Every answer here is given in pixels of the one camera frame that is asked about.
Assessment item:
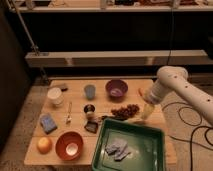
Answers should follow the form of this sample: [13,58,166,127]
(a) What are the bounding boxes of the black floor cables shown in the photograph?
[161,101,213,171]

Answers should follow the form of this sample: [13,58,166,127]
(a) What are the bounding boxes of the green plastic tray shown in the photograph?
[92,119,166,171]

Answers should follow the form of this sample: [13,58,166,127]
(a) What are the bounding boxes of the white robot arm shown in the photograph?
[142,66,213,126]

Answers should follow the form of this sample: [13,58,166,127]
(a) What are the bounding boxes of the white mushroom toy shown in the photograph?
[86,112,99,122]

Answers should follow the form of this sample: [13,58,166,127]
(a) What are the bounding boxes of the small dark square dish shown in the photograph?
[84,121,98,133]

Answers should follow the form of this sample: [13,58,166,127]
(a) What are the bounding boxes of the bunch of brown grapes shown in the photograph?
[111,104,140,120]

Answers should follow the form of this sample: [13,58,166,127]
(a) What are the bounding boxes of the purple bowl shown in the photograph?
[105,79,128,98]

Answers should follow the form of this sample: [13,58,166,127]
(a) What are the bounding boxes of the grey blue towel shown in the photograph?
[105,139,131,161]

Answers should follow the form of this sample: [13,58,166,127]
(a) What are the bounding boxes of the small dark cup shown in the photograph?
[84,104,95,113]

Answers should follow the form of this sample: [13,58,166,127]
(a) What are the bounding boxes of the orange fruit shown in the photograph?
[37,137,52,154]

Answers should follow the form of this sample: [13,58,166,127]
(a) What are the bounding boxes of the red bowl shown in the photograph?
[55,131,84,161]

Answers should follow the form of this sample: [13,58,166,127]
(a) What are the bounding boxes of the orange carrot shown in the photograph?
[138,88,144,97]

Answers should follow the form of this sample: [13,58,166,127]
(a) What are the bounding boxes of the light blue cup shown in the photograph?
[84,84,96,100]

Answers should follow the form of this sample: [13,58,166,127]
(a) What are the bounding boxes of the wooden shelf rack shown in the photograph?
[5,0,213,68]

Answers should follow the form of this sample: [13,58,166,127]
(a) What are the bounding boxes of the white cup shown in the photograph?
[47,87,63,106]

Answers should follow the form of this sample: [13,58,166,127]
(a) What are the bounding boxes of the metal spoon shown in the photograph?
[66,102,72,124]

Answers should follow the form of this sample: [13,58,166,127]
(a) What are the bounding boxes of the blue sponge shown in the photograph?
[40,114,57,134]

